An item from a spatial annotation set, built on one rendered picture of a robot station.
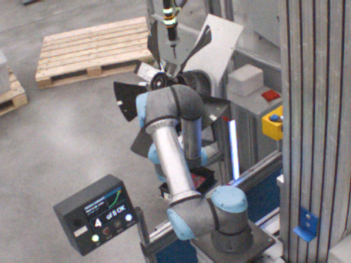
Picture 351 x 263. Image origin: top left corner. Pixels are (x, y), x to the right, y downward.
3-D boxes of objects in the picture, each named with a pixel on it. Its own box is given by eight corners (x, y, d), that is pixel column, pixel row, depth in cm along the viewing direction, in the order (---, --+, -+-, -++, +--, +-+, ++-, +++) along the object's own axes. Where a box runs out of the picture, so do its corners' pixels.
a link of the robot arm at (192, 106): (199, 71, 187) (201, 150, 226) (170, 79, 185) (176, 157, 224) (210, 94, 180) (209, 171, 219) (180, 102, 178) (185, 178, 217)
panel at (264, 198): (282, 245, 294) (282, 160, 256) (283, 247, 293) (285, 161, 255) (172, 330, 256) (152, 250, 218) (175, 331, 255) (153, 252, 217)
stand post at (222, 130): (228, 212, 339) (212, 58, 273) (237, 219, 333) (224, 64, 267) (223, 216, 337) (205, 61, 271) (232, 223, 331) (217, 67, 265)
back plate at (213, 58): (144, 121, 290) (142, 121, 289) (193, 8, 280) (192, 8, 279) (206, 164, 254) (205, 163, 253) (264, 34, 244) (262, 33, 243)
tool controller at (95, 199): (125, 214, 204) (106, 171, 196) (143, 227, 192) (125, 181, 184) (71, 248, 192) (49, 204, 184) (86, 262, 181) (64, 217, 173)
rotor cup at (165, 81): (168, 74, 259) (150, 68, 250) (190, 75, 249) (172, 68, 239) (163, 103, 258) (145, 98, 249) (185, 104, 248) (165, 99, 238)
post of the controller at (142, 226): (146, 238, 214) (138, 204, 203) (150, 241, 212) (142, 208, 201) (141, 241, 213) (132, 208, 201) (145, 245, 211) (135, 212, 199)
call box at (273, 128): (284, 120, 251) (284, 102, 245) (299, 128, 244) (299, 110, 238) (262, 135, 243) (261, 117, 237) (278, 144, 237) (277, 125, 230)
